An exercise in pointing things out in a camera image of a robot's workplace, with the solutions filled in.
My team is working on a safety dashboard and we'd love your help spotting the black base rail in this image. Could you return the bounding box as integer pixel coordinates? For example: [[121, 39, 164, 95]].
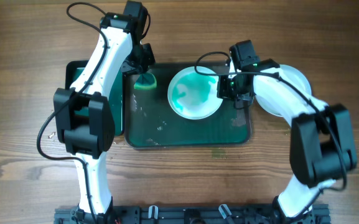
[[54, 203, 332, 224]]

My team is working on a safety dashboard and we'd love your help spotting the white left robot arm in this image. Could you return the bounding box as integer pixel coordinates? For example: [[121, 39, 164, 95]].
[[54, 12, 154, 223]]

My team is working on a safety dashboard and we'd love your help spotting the black tray with green water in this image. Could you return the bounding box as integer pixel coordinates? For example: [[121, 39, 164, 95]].
[[65, 60, 124, 136]]

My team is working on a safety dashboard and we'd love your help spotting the white plate tray corner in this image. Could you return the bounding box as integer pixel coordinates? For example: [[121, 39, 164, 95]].
[[167, 66, 223, 120]]

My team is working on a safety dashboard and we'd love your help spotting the grey serving tray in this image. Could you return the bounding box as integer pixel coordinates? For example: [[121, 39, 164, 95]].
[[124, 62, 251, 149]]

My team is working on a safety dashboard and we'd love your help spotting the white plate tray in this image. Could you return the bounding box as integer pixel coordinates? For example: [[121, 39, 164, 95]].
[[253, 64, 312, 118]]

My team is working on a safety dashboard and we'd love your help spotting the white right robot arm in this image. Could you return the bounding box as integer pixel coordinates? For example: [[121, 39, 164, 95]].
[[226, 58, 357, 222]]

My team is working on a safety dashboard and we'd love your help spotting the green yellow sponge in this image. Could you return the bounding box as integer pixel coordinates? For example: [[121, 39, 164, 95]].
[[134, 72, 157, 90]]

